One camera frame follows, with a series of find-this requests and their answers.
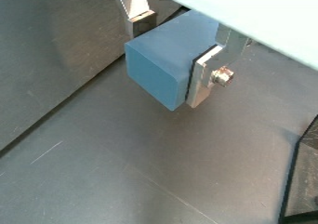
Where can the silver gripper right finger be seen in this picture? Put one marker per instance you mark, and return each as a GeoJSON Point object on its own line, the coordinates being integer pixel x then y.
{"type": "Point", "coordinates": [210, 67]}

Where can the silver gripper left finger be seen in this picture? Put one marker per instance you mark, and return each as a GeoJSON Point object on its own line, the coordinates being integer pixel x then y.
{"type": "Point", "coordinates": [140, 18]}

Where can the blue rectangular block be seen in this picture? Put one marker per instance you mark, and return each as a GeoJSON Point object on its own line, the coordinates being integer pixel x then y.
{"type": "Point", "coordinates": [159, 56]}

